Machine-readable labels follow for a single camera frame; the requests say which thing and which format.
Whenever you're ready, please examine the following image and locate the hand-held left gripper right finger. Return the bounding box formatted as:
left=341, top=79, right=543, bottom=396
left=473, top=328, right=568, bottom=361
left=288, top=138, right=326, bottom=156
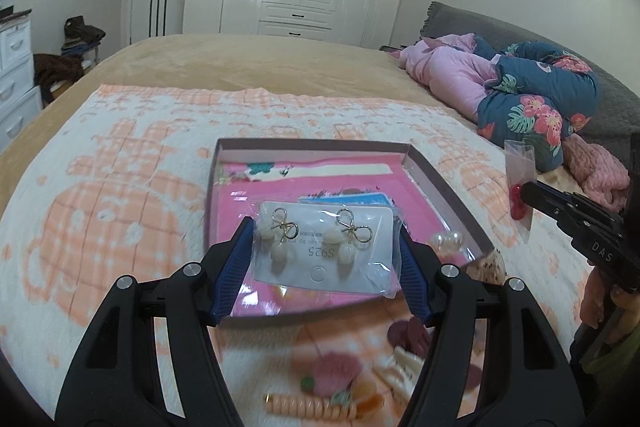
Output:
left=396, top=218, right=590, bottom=427

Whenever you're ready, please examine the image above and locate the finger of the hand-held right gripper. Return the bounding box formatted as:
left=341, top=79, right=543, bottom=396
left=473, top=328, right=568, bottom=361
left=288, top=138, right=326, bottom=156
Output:
left=520, top=180, right=587, bottom=214
left=536, top=205, right=582, bottom=241

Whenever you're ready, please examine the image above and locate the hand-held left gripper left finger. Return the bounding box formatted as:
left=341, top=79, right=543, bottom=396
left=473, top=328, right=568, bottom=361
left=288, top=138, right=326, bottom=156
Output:
left=52, top=216, right=257, bottom=427

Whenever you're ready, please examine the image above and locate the clear bag with red earrings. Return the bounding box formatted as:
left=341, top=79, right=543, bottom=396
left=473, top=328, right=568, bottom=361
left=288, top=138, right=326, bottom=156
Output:
left=504, top=139, right=539, bottom=229

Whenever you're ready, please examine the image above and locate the dark red hair clip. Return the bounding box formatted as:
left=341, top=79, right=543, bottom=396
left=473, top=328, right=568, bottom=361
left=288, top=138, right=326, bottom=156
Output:
left=387, top=318, right=432, bottom=358

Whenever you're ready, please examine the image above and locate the bow earring card packet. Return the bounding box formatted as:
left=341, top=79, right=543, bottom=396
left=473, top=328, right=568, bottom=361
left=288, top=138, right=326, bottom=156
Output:
left=250, top=201, right=401, bottom=299

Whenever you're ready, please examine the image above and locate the brown cardboard box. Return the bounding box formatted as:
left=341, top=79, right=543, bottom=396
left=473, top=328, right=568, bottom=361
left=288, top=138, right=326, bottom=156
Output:
left=204, top=138, right=496, bottom=319

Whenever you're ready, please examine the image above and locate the white hair claw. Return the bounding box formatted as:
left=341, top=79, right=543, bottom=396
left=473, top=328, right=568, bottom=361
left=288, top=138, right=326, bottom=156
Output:
left=372, top=346, right=426, bottom=405

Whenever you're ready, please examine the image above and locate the pink plush strawberry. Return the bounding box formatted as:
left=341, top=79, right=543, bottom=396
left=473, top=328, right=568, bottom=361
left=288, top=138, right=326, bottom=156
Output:
left=300, top=353, right=362, bottom=397

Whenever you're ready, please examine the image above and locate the orange spiral hair tie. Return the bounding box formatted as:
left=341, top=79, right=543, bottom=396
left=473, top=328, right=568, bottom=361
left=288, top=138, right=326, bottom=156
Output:
left=264, top=393, right=357, bottom=419

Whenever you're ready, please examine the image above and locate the person's right hand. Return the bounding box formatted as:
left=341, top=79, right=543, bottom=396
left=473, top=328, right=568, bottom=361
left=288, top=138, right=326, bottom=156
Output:
left=580, top=272, right=640, bottom=343

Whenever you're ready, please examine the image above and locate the pink knit cloth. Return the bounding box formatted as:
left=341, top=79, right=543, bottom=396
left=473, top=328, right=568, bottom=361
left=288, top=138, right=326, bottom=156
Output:
left=562, top=134, right=632, bottom=208

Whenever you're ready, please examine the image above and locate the blue printed card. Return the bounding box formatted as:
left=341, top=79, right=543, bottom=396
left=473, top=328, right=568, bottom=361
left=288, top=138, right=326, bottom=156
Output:
left=299, top=189, right=397, bottom=208

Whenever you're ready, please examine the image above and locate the blue floral quilt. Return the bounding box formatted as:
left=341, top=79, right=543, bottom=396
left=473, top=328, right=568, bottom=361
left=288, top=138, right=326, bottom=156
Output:
left=472, top=41, right=601, bottom=172

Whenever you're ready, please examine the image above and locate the orange white plush blanket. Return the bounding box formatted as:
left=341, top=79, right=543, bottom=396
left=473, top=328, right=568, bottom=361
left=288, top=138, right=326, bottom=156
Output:
left=0, top=84, right=601, bottom=427

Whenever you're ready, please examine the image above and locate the pink padded garment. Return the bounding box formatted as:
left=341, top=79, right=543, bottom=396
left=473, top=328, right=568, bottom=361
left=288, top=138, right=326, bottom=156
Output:
left=397, top=33, right=502, bottom=124

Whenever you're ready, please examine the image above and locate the tan bed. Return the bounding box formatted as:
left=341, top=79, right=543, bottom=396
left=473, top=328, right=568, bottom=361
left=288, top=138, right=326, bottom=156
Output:
left=0, top=32, right=640, bottom=427

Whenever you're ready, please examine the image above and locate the dark brown garment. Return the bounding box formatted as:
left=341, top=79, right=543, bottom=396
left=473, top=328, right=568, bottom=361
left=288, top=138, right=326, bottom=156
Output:
left=32, top=53, right=86, bottom=102

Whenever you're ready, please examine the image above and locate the pile of folded clothes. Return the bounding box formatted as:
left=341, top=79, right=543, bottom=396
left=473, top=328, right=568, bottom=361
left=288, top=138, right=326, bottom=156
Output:
left=62, top=16, right=107, bottom=58

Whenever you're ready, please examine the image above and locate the white drawer unit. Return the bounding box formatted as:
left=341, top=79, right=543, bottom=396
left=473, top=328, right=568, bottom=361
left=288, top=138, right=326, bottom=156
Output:
left=0, top=9, right=44, bottom=152

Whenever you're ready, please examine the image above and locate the pearl hair tie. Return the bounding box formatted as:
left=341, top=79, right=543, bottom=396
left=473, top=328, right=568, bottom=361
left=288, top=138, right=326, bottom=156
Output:
left=432, top=231, right=467, bottom=254

